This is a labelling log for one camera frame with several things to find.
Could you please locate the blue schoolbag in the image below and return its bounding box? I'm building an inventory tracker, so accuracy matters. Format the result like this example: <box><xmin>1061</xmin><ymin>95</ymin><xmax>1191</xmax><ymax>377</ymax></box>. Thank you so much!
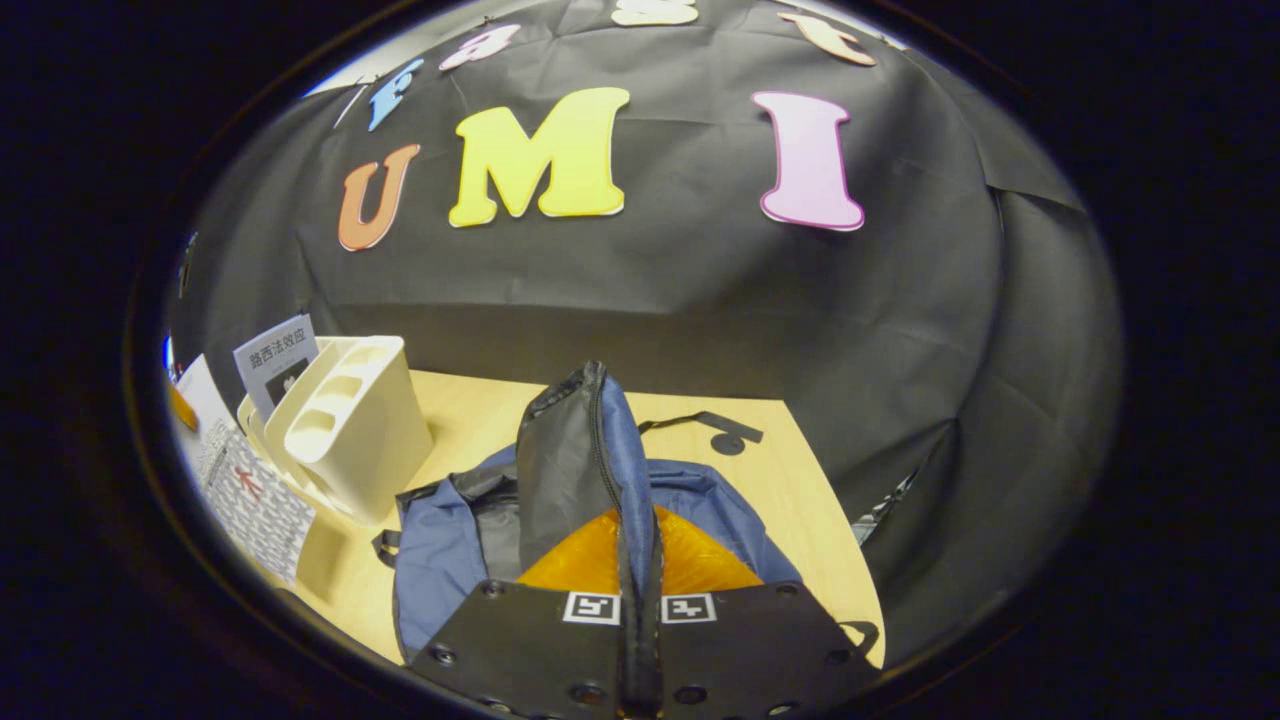
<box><xmin>372</xmin><ymin>360</ymin><xmax>881</xmax><ymax>666</ymax></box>

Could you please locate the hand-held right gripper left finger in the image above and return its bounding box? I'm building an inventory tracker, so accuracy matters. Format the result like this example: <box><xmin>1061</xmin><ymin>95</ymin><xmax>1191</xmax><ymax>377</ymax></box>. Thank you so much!
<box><xmin>405</xmin><ymin>508</ymin><xmax>625</xmax><ymax>719</ymax></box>

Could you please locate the cream plastic bookshelf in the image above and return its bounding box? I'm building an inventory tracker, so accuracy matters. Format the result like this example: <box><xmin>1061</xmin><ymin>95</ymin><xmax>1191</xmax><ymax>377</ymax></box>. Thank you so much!
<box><xmin>238</xmin><ymin>335</ymin><xmax>433</xmax><ymax>601</ymax></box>

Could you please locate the white book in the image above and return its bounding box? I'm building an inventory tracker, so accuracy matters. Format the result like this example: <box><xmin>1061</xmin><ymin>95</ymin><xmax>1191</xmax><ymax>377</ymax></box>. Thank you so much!
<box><xmin>175</xmin><ymin>355</ymin><xmax>317</xmax><ymax>586</ymax></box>

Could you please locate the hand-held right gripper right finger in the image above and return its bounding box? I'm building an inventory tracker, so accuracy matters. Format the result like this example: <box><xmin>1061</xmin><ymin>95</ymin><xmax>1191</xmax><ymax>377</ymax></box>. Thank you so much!
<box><xmin>653</xmin><ymin>505</ymin><xmax>883</xmax><ymax>719</ymax></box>

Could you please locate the blue-grey book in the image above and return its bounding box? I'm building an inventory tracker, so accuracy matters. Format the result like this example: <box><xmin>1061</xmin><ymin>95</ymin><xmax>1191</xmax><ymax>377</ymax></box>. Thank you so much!
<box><xmin>233</xmin><ymin>315</ymin><xmax>319</xmax><ymax>421</ymax></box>

